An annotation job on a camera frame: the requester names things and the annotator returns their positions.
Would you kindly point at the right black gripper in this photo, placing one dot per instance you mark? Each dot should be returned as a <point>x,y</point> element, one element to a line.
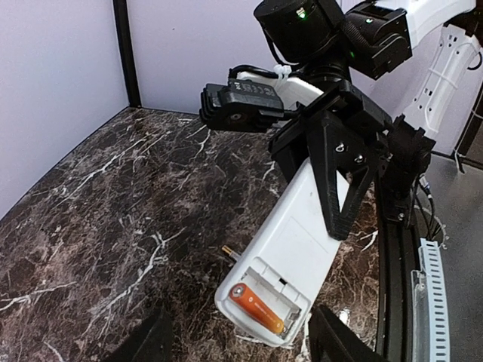
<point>342,134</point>

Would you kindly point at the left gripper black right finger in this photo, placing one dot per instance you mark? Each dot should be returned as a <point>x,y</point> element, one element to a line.
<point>331,340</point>

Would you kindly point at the left gripper black triangular left finger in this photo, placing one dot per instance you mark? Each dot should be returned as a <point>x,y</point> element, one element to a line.
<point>152,340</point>

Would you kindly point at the white remote control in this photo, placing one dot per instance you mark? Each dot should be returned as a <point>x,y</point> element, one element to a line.
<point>285,264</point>

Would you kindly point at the orange AA battery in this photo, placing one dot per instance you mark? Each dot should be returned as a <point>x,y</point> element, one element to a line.
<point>245,298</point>

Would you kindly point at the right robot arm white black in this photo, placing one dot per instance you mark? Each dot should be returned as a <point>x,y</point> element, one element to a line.
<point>374,38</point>

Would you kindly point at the black curved front rail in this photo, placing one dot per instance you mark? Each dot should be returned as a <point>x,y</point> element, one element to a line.
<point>398,241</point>

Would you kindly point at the right white cable duct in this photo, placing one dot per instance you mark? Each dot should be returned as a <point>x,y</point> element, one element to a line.
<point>431,333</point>

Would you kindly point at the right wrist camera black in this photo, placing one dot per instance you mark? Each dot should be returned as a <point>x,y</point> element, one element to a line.
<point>240,106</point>

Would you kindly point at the left black frame post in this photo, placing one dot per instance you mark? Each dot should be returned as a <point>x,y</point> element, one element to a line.
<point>123,32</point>

